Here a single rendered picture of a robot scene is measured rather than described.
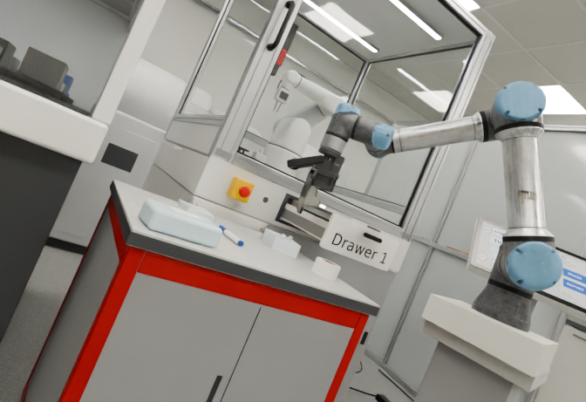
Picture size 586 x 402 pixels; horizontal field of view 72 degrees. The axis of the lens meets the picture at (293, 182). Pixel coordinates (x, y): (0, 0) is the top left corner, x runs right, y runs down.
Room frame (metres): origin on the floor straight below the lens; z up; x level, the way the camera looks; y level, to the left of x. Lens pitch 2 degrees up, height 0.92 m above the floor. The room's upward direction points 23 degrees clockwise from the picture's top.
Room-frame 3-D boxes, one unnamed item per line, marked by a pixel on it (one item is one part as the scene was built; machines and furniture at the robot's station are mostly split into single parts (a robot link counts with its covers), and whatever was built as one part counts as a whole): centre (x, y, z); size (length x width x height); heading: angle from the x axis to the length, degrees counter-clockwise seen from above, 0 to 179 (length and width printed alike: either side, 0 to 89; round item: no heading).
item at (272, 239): (1.24, -0.04, 0.78); 0.12 x 0.08 x 0.04; 18
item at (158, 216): (0.82, 0.18, 0.78); 0.15 x 0.10 x 0.04; 123
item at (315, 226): (1.47, -0.18, 0.86); 0.40 x 0.26 x 0.06; 28
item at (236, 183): (1.40, 0.16, 0.88); 0.07 x 0.05 x 0.07; 118
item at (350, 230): (1.29, -0.28, 0.87); 0.29 x 0.02 x 0.11; 118
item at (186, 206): (1.24, 0.24, 0.77); 0.13 x 0.09 x 0.02; 29
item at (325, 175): (1.23, -0.08, 1.04); 0.09 x 0.08 x 0.12; 78
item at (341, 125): (1.23, -0.07, 1.20); 0.09 x 0.08 x 0.11; 69
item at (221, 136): (2.01, 0.07, 1.47); 1.02 x 0.95 x 1.04; 118
